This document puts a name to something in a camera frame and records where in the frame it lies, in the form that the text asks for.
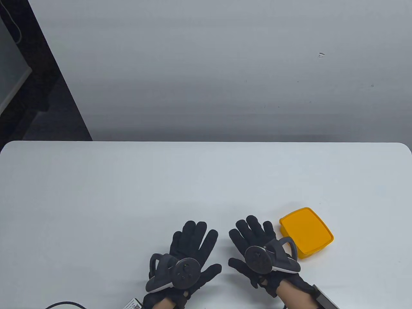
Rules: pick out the dark grey right hand controller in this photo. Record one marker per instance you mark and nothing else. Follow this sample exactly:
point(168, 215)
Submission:
point(259, 259)

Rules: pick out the grey framed panel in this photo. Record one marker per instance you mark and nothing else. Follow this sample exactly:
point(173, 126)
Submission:
point(11, 64)

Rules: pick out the person's right hand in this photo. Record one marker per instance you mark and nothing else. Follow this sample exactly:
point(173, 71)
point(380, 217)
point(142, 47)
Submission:
point(249, 233)

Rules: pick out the orange plastic lid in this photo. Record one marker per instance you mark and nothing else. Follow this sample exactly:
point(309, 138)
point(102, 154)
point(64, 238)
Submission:
point(305, 230)

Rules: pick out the person's right forearm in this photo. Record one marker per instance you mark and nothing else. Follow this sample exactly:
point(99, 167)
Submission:
point(296, 297)

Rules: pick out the dark grey left hand controller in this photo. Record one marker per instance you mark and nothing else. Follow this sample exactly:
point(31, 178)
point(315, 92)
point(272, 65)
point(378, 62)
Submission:
point(185, 272)

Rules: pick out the white printed tag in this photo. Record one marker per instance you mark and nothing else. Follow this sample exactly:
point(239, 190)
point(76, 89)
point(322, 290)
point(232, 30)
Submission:
point(133, 304)

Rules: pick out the person's left forearm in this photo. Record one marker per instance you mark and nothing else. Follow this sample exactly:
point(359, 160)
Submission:
point(164, 305)

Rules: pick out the dark grey hand controller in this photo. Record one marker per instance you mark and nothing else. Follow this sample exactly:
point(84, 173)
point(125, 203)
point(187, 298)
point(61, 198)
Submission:
point(185, 272)
point(259, 259)

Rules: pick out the yellow plastic food container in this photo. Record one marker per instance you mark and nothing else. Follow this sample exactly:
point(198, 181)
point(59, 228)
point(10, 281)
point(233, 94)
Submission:
point(305, 256)

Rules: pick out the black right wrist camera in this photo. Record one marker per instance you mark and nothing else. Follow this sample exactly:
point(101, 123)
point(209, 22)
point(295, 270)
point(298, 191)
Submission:
point(325, 299)

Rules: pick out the person's left hand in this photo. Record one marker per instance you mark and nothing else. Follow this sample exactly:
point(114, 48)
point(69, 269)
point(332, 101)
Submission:
point(193, 239)

